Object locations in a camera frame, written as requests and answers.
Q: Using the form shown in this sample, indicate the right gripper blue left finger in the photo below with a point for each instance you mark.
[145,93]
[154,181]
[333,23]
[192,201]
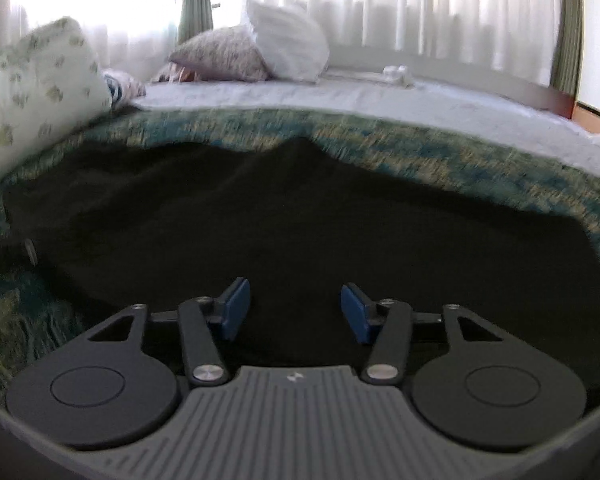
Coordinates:
[207,324]

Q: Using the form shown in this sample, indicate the floral pillow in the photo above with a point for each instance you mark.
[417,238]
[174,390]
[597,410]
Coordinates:
[225,54]

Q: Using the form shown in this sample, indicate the wooden bed frame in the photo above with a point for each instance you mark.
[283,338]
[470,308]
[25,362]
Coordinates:
[585,116]

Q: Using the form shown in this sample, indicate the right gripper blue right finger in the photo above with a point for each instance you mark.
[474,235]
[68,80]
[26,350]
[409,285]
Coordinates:
[384,329]

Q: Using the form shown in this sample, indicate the small white rolled cloth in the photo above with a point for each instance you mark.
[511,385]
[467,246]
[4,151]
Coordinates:
[398,75]

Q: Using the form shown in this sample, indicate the white sheer curtain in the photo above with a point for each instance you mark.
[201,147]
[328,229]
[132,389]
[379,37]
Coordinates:
[517,37]

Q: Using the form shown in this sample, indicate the blue white patterned cloth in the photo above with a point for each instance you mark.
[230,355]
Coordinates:
[123,87]

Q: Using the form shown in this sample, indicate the green leaf print pillow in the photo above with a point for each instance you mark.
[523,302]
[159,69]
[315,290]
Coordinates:
[50,84]

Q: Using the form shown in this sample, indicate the white pillow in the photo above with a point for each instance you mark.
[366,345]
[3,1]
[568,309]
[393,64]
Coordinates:
[292,45]

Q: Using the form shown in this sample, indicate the black pants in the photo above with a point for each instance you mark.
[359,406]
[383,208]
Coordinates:
[111,226]

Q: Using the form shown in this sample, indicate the white bed sheet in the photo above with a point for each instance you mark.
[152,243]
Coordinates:
[427,104]

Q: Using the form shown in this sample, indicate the right green curtain panel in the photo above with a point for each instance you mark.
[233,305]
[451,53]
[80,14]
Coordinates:
[568,52]

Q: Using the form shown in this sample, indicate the teal patterned bedspread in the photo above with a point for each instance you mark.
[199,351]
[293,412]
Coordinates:
[32,323]

